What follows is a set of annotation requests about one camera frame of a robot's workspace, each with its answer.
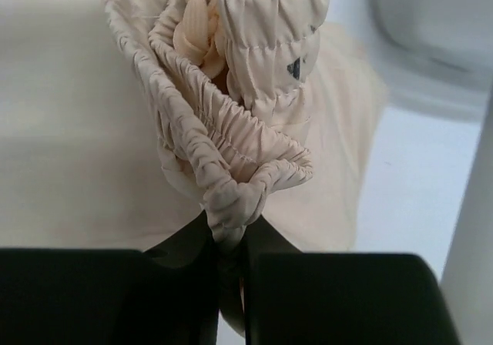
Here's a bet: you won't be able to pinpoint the white plastic basket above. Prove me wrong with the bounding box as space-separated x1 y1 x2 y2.
368 0 492 122

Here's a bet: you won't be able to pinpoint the beige trousers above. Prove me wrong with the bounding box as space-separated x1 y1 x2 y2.
1 0 386 334

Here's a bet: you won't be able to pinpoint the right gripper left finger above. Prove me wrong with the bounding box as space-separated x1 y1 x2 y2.
1 214 218 344

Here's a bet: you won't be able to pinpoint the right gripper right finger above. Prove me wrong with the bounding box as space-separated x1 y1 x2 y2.
243 219 459 345

